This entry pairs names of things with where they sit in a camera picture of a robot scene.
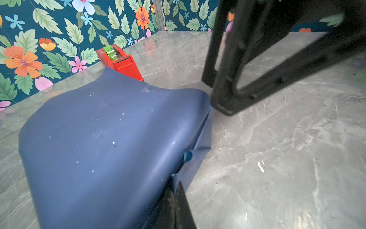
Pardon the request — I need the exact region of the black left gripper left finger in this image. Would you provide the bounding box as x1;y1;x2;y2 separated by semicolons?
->
152;183;175;229

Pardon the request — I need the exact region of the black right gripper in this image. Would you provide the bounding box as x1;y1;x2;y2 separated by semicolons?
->
202;1;366;116

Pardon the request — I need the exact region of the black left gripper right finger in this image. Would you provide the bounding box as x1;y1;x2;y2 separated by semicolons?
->
174;182;197;229

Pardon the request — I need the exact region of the red tape dispenser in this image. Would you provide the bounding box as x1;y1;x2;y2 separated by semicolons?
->
96;44;144;82

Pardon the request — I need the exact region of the aluminium corner frame post left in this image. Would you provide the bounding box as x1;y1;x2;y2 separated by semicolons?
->
153;0;166;32

